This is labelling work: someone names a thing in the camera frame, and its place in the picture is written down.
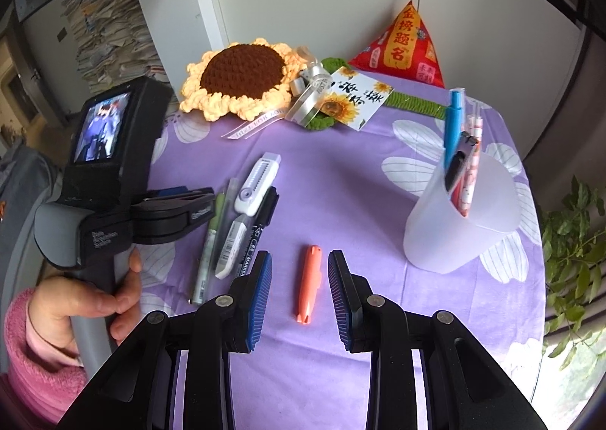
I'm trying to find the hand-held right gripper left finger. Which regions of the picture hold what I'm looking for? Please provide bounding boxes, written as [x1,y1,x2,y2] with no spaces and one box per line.
[57,250,274,430]

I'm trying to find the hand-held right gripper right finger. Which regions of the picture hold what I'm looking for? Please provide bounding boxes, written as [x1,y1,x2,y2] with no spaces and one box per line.
[328,249,550,430]

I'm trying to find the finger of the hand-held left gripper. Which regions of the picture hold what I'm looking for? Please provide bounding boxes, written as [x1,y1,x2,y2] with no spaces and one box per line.
[137,186,216,206]
[133,198,217,241]

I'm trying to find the slim white correction tape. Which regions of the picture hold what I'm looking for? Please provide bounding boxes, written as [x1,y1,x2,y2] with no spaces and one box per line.
[214,215,250,280]

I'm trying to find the green gel pen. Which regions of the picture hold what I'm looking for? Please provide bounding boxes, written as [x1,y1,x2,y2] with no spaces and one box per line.
[189,178,237,306]

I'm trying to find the wide white correction tape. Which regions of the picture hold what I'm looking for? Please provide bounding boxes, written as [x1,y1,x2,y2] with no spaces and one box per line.
[233,153,283,216]

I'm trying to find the black marker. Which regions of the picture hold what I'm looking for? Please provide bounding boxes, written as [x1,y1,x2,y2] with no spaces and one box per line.
[234,186,280,279]

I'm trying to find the translucent white plastic cup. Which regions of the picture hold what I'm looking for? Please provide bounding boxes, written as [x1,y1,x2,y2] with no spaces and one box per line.
[403,158,518,274]

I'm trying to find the red patterned gel pen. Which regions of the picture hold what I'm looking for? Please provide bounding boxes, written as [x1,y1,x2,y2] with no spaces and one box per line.
[461,99,486,218]

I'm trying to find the blue pen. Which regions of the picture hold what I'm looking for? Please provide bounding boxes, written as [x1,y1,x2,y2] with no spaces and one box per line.
[443,88,469,192]

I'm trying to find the person's left forearm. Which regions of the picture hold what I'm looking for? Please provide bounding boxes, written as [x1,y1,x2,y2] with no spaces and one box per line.
[0,288,91,422]

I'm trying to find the person's left hand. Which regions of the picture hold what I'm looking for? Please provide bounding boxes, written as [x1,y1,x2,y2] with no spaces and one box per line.
[31,248,143,355]

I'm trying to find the purple floral tablecloth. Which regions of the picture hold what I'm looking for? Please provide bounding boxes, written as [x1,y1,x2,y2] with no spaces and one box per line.
[127,80,546,430]

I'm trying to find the tall stack of papers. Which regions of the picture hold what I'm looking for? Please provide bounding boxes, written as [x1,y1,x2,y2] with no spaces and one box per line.
[61,0,167,96]

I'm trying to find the grey cloth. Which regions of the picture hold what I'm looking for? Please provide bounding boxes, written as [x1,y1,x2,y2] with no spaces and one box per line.
[0,141,65,280]

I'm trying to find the crochet sunflower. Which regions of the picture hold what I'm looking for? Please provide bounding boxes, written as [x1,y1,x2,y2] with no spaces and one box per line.
[179,37,308,121]

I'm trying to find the white ribbon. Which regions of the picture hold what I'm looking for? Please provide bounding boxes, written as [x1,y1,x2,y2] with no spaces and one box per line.
[222,46,335,140]

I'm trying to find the sunflower print card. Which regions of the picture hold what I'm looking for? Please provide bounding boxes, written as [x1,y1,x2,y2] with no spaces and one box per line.
[318,68,395,132]

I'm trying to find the green crochet stem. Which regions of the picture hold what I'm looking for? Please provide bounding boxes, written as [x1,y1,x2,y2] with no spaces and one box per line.
[303,58,448,131]

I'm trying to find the green leafy plant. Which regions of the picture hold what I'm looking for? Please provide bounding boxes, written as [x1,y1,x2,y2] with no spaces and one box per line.
[540,174,606,370]

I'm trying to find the red triangular hanging pouch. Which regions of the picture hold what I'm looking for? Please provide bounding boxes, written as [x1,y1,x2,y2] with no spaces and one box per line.
[348,0,446,88]

